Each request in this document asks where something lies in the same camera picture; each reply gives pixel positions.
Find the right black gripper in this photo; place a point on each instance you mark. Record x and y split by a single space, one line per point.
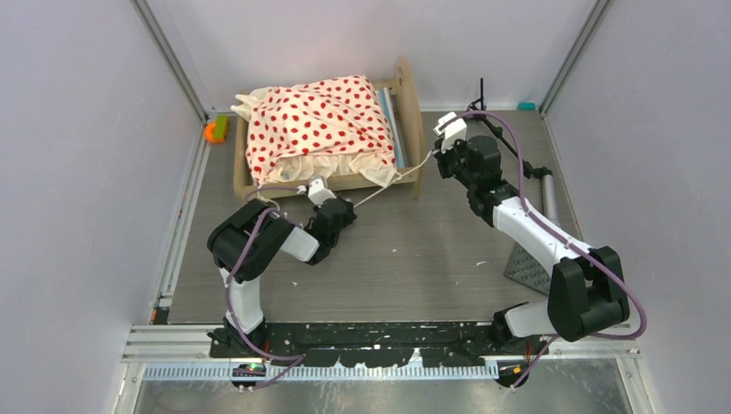
443 155

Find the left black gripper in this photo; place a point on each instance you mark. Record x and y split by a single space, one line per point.
349 216

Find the strawberry print ruffled blanket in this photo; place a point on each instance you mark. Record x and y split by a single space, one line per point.
326 131

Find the wooden pet bed frame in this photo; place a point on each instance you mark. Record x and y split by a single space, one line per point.
400 126

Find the blue striped mattress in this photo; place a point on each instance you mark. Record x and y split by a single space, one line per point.
386 103

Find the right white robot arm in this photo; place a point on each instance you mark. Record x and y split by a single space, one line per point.
585 295

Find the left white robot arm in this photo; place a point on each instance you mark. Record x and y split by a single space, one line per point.
244 245

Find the black tripod stand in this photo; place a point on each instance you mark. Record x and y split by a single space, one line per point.
542 173

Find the teal small block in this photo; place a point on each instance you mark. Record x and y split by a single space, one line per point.
527 106

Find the black perforated pad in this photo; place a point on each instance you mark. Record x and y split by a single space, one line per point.
524 269

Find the orange green toy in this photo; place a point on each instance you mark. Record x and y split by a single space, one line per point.
216 131

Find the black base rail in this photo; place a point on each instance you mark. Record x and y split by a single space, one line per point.
279 352

